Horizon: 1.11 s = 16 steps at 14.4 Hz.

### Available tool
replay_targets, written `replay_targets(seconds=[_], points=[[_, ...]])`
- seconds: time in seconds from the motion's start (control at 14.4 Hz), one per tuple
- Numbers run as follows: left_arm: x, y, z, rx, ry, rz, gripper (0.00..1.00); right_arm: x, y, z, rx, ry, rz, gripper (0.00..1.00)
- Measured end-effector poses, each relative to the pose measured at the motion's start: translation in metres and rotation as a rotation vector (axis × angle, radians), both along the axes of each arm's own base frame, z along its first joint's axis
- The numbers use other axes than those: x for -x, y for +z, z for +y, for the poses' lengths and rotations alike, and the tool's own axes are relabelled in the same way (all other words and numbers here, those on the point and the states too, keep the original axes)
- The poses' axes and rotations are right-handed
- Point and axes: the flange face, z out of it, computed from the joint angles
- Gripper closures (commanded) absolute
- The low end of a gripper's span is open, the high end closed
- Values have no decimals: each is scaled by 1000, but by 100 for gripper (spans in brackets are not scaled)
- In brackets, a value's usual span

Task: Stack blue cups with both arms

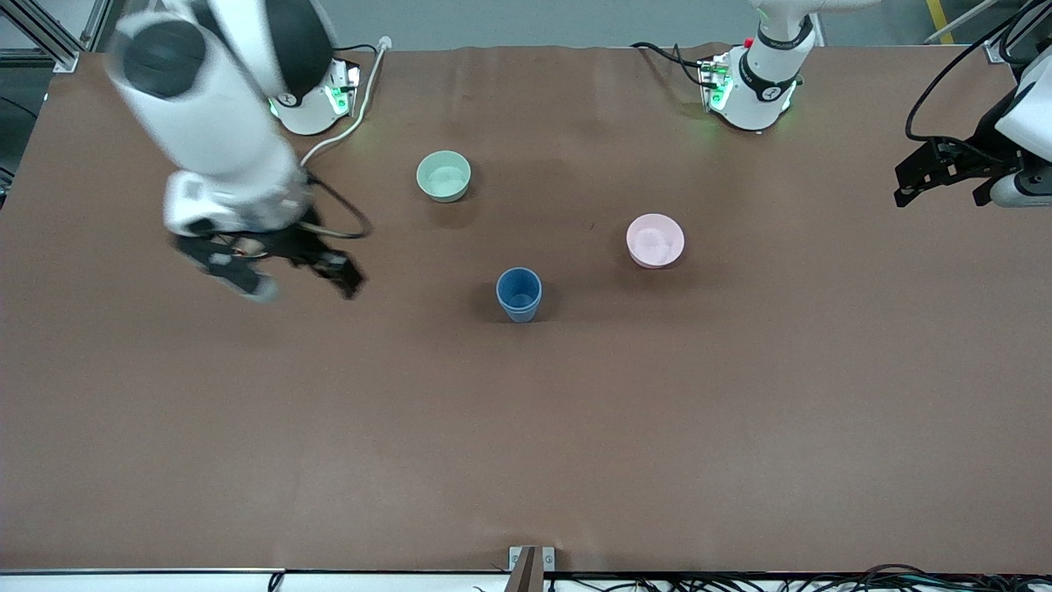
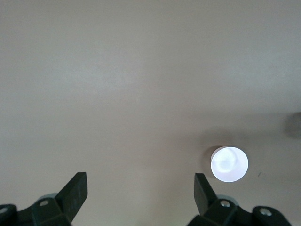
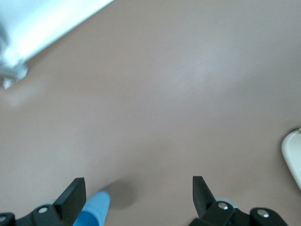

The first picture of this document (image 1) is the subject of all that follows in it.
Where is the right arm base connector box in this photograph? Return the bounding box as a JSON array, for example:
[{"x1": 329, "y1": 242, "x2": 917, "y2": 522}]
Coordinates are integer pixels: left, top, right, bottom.
[{"x1": 327, "y1": 59, "x2": 361, "y2": 117}]

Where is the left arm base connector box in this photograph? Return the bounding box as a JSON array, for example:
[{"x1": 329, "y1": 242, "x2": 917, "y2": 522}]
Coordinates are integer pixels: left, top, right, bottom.
[{"x1": 698, "y1": 53, "x2": 734, "y2": 113}]

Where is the thin aluminium bar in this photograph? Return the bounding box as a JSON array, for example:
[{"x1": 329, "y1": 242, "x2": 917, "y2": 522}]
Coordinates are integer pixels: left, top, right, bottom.
[{"x1": 924, "y1": 0, "x2": 1000, "y2": 44}]

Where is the mint green bowl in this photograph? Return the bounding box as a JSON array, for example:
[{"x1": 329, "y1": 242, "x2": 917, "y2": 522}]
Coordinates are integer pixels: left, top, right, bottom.
[{"x1": 416, "y1": 150, "x2": 473, "y2": 203}]

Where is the table cover sheet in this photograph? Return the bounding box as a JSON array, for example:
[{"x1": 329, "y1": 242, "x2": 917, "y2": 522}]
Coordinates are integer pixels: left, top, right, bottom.
[{"x1": 0, "y1": 44, "x2": 1052, "y2": 575}]

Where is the pale pink bowl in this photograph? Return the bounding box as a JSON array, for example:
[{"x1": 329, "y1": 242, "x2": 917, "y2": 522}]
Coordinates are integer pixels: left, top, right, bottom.
[{"x1": 626, "y1": 213, "x2": 685, "y2": 269}]

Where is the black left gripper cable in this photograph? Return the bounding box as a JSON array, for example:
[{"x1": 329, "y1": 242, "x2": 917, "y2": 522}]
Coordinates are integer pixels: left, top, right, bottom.
[{"x1": 904, "y1": 4, "x2": 1052, "y2": 155}]

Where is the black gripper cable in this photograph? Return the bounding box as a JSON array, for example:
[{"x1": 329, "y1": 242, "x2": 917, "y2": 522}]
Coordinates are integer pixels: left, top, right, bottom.
[
  {"x1": 904, "y1": 4, "x2": 1052, "y2": 155},
  {"x1": 299, "y1": 170, "x2": 372, "y2": 241}
]

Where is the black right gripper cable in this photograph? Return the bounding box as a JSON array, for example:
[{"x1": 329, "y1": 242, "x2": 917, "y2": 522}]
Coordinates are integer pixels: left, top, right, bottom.
[{"x1": 299, "y1": 170, "x2": 372, "y2": 241}]

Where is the aluminium frame profile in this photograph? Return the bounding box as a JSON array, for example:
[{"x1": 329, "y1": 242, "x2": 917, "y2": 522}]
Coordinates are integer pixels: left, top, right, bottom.
[
  {"x1": 985, "y1": 0, "x2": 1052, "y2": 68},
  {"x1": 0, "y1": 0, "x2": 112, "y2": 73}
]

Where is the white toaster power cable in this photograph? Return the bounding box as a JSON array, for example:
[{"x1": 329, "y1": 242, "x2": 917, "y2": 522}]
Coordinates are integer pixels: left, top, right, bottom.
[{"x1": 299, "y1": 36, "x2": 392, "y2": 169}]

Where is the black left arm base cable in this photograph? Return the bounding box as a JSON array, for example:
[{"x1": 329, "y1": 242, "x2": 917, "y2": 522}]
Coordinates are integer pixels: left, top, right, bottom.
[{"x1": 630, "y1": 41, "x2": 709, "y2": 85}]

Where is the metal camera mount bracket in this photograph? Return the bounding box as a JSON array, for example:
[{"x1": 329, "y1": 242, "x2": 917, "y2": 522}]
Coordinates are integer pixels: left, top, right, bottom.
[{"x1": 508, "y1": 545, "x2": 556, "y2": 592}]

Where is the black cable tangle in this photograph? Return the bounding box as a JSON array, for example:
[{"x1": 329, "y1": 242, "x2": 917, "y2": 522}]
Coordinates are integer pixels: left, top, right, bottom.
[{"x1": 542, "y1": 563, "x2": 1052, "y2": 592}]

